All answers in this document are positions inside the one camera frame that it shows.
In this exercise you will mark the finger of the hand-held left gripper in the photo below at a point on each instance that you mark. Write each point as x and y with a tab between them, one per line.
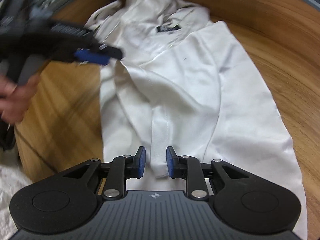
92	56

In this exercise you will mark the white satin shirt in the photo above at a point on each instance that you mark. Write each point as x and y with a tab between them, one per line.
187	92

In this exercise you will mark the person's left hand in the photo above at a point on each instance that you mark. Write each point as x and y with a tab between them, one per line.
17	100

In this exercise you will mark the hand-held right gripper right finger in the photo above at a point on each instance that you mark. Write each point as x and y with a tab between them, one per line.
170	162

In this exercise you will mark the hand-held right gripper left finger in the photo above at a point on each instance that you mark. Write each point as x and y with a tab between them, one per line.
142	161

